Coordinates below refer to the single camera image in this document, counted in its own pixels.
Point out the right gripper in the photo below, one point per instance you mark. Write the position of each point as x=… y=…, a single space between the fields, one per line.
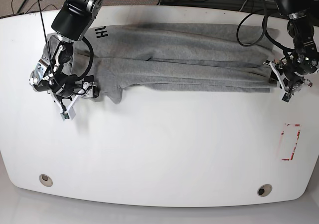
x=66 y=99

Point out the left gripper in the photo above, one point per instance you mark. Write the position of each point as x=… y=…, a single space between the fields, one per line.
x=286 y=80

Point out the grey t-shirt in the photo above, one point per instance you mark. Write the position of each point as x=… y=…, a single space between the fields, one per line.
x=180 y=57

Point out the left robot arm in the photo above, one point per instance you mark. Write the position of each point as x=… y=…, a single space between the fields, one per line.
x=304 y=58

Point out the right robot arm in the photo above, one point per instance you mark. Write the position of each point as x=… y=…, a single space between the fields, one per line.
x=70 y=26

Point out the red tape rectangle marking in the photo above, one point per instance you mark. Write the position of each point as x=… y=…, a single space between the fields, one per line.
x=288 y=141

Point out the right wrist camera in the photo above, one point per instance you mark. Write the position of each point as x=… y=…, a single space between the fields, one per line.
x=68 y=115

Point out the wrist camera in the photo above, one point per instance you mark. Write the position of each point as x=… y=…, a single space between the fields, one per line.
x=286 y=97
x=68 y=115

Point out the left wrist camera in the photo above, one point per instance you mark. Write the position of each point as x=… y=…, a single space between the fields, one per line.
x=286 y=97

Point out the left table cable grommet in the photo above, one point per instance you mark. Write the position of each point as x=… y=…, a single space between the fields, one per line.
x=45 y=180

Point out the table cable grommet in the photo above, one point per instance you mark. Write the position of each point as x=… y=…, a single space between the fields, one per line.
x=264 y=190
x=45 y=180

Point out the right table cable grommet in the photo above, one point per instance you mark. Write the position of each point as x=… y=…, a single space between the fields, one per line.
x=264 y=190

